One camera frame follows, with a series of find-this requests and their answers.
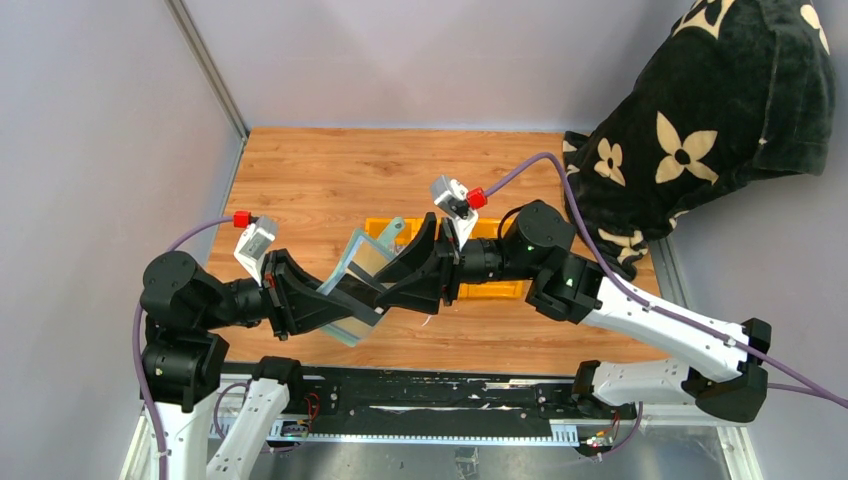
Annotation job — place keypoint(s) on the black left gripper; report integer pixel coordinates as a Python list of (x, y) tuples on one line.
[(300, 310)]

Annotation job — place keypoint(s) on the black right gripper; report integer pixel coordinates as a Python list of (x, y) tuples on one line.
[(422, 292)]

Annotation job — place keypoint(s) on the black credit card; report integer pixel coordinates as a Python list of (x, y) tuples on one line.
[(359, 290)]

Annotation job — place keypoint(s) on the mint green leather card holder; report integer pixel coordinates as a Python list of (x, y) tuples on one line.
[(363, 257)]

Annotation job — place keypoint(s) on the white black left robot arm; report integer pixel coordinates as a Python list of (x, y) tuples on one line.
[(180, 361)]

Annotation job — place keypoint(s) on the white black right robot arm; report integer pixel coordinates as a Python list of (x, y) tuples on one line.
[(710, 364)]

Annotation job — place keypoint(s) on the yellow middle plastic bin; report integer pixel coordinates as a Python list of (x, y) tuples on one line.
[(411, 227)]

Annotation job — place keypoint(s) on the yellow left plastic bin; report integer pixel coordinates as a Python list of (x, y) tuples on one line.
[(384, 230)]

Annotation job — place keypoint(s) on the black floral blanket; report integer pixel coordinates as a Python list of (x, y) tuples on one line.
[(740, 91)]

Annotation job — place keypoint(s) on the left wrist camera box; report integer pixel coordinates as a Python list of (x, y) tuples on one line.
[(256, 238)]

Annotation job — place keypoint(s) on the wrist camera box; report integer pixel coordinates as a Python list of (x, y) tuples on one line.
[(460, 204), (256, 238)]

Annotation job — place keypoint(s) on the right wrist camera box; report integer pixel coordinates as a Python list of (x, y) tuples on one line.
[(460, 204)]

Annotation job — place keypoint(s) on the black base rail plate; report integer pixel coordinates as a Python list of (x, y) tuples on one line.
[(439, 407)]

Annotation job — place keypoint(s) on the aluminium frame post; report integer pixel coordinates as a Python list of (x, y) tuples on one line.
[(201, 53)]

